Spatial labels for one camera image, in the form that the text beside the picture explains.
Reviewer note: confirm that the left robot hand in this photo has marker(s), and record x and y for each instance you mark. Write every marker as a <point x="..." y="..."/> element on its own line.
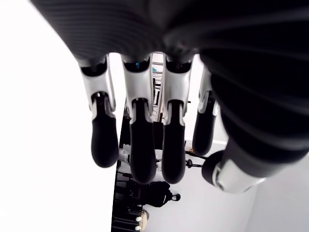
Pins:
<point x="217" y="36"/>

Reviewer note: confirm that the black backpack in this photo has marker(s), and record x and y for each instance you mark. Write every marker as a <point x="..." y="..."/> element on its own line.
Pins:
<point x="160" y="194"/>

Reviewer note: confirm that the black metal rack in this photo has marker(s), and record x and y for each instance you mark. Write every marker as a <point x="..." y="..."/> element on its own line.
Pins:
<point x="120" y="193"/>

